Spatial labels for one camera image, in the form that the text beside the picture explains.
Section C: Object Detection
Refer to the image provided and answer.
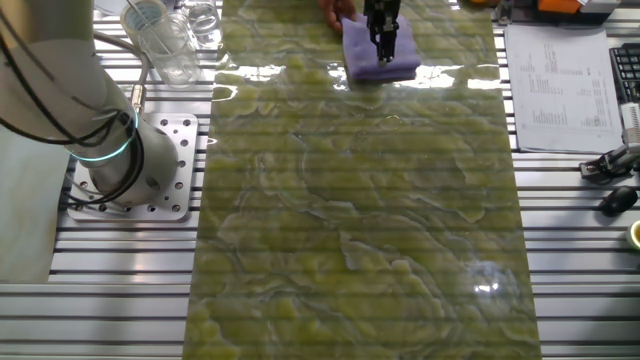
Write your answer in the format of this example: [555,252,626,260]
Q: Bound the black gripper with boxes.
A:
[363,0,402,65]

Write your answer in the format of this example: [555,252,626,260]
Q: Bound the purple microfibre cloth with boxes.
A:
[341,13,423,84]

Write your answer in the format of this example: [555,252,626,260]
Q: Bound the person hand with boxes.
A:
[317,0,359,35]

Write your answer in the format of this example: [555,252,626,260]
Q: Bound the orange box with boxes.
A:
[537,0,584,15]

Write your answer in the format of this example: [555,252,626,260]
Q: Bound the small clear glass cup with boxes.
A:
[183,0,223,50]

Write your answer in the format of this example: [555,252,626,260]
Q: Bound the printed paper sheet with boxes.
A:
[503,23,625,155]

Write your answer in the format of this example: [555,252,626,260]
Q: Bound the green marble pattern sheet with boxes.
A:
[182,0,544,360]

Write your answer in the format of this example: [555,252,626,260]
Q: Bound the large clear glass beaker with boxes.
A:
[138,12,202,90]

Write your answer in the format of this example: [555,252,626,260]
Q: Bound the aluminium robot mounting plate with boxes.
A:
[64,112,200,223]

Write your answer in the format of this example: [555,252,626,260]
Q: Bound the black keyboard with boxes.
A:
[608,43,640,106]

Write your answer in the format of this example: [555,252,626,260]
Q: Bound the clear packing tape roll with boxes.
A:
[119,0,169,47]

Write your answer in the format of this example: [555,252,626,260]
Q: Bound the black computer mouse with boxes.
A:
[598,185,640,218]

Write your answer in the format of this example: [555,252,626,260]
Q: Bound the yellow-green tape roll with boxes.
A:
[625,219,640,251]

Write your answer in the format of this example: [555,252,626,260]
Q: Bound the grey robot hose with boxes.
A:
[92,29,151,114]

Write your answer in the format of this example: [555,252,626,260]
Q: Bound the black camera stand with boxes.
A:
[578,143,640,180]

